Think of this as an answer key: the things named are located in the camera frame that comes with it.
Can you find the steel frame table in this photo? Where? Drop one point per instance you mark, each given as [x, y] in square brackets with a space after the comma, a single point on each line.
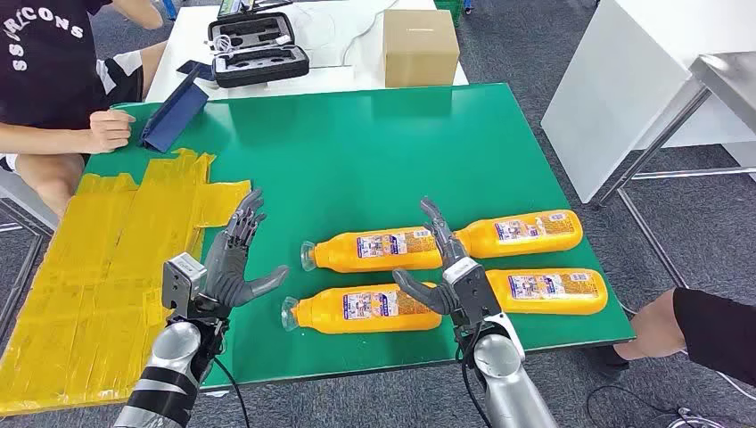
[726, 77]

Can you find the person's left forearm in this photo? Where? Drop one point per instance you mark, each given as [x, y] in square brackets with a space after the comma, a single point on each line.
[142, 15]

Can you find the yellow taped sheet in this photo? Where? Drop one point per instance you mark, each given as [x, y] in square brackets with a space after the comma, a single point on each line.
[77, 283]

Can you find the large white panel table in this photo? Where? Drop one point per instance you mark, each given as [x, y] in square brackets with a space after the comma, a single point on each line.
[614, 88]

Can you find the dark blue folding case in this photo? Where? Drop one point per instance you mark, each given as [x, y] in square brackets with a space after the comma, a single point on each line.
[174, 115]

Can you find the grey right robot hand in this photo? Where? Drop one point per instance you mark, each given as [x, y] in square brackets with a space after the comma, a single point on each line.
[450, 248]

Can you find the open black hard case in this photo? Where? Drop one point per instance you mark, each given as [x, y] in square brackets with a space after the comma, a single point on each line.
[260, 71]

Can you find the grey metal stool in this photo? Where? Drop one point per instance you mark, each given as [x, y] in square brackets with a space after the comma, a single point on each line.
[26, 198]

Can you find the person's right hand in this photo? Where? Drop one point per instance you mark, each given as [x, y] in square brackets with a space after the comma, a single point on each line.
[109, 130]

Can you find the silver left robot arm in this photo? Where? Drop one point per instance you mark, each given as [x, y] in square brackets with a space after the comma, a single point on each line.
[171, 354]

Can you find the dark phone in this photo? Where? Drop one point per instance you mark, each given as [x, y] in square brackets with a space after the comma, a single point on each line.
[198, 69]

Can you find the green crate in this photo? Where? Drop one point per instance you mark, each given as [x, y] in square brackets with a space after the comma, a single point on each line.
[449, 9]

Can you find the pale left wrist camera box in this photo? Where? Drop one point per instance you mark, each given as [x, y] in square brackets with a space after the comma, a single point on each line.
[180, 283]

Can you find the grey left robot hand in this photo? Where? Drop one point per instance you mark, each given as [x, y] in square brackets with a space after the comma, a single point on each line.
[227, 272]

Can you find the green screen device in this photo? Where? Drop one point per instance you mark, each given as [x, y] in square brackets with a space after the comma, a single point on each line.
[233, 7]

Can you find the white paper scrap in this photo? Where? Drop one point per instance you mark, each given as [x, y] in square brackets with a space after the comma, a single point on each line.
[215, 392]

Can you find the brown cardboard box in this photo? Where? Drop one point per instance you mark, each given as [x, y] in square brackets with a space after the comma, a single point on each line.
[419, 53]

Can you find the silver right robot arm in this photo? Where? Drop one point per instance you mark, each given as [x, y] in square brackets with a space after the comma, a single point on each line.
[508, 378]

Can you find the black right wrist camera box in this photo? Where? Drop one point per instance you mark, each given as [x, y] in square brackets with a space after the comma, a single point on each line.
[478, 295]

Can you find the person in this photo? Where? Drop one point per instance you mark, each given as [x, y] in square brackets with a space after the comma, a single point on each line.
[714, 331]
[47, 71]

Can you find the white adapter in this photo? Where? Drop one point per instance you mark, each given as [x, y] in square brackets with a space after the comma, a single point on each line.
[283, 40]

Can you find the person's right forearm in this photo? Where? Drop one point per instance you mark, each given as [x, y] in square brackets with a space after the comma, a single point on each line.
[47, 139]

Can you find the orange detergent bottle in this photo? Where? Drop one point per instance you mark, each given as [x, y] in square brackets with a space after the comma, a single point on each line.
[549, 306]
[366, 325]
[336, 254]
[531, 245]

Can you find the blue metal frame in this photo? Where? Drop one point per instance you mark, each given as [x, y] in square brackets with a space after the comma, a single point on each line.
[170, 7]

